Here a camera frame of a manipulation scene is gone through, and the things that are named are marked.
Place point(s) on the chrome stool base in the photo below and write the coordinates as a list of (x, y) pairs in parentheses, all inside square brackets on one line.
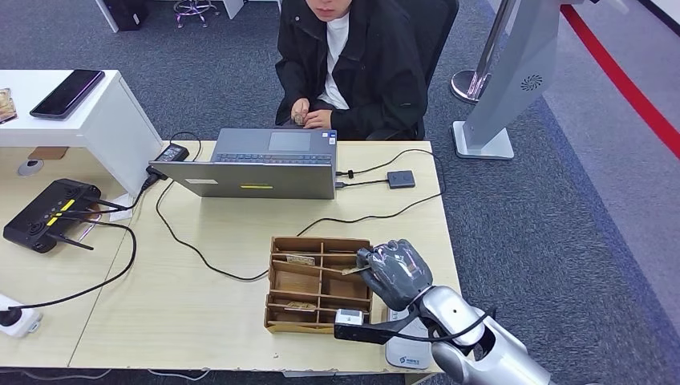
[(195, 9)]

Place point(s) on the brown cardboard piece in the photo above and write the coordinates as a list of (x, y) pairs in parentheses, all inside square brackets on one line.
[(49, 153)]

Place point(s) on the small black hub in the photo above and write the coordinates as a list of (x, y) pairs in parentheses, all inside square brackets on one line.
[(401, 179)]

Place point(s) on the black box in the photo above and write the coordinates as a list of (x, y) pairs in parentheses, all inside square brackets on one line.
[(126, 13)]

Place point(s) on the yellow hotel key card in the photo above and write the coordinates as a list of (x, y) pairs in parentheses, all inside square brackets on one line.
[(300, 260), (353, 271), (300, 119), (300, 306)]

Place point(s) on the white paper slip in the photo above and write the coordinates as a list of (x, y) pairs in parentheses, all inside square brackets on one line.
[(122, 210)]

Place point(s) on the white desk leg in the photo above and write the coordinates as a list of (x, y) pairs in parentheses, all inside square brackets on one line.
[(108, 15), (233, 8)]

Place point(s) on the black smartphone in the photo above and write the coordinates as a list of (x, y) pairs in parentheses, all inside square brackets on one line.
[(67, 93)]

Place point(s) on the grey card reader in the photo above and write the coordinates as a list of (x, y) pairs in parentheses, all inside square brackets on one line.
[(406, 357)]

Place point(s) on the person's left hand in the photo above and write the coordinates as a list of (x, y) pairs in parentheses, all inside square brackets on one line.
[(318, 119)]

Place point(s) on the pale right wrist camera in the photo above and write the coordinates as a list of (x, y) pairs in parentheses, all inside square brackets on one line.
[(349, 317)]

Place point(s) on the person's right hand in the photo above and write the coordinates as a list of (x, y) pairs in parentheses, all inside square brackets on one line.
[(299, 106)]

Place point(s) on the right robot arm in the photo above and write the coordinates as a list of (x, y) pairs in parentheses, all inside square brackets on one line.
[(494, 356)]

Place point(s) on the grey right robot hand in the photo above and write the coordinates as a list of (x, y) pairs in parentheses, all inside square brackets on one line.
[(398, 273)]

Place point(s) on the chrome stanchion post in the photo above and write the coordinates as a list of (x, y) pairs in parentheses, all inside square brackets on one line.
[(481, 69)]

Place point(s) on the white power strip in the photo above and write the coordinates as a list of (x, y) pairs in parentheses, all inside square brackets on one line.
[(24, 321)]

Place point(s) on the black camera bracket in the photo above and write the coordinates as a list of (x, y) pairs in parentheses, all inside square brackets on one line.
[(366, 333)]

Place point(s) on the wooden card organizer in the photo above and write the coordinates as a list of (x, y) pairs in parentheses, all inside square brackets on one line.
[(308, 289)]

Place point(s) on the grey laptop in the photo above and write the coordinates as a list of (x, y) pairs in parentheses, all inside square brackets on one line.
[(249, 180)]

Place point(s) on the yellow card stack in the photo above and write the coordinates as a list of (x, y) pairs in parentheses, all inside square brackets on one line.
[(7, 105)]

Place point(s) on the black power adapter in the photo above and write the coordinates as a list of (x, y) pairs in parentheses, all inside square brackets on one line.
[(171, 153)]

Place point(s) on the white cabinet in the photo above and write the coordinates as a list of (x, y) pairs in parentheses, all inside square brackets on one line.
[(106, 127)]

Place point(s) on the black router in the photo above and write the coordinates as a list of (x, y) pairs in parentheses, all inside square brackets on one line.
[(42, 212)]

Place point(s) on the grey desk grommet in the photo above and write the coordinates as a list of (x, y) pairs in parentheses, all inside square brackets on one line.
[(30, 167)]

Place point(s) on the grey kiosk stand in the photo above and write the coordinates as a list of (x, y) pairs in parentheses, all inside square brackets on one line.
[(520, 69)]

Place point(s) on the person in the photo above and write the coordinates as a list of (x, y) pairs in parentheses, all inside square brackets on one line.
[(366, 64)]

